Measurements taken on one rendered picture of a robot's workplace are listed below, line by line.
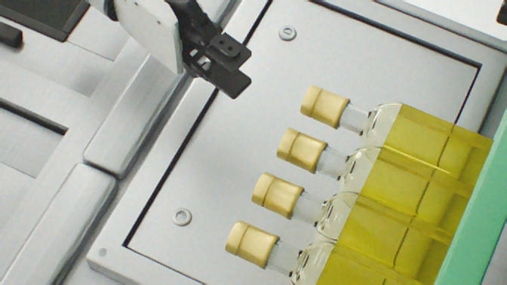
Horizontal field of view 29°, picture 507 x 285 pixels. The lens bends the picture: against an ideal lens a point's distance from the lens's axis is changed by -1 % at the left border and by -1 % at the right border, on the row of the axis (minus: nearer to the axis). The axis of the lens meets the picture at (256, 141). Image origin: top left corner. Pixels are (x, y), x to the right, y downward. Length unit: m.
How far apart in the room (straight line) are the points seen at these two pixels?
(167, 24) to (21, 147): 0.29
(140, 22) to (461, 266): 0.46
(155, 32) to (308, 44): 0.24
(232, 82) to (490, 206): 0.35
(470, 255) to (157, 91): 0.51
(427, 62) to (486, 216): 0.42
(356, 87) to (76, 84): 0.35
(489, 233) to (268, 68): 0.46
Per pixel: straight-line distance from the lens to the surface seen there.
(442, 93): 1.22
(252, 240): 0.95
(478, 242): 0.85
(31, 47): 1.31
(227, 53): 1.03
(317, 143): 1.01
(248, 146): 1.16
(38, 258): 1.12
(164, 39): 1.07
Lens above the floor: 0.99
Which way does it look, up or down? 11 degrees up
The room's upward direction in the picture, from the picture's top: 67 degrees counter-clockwise
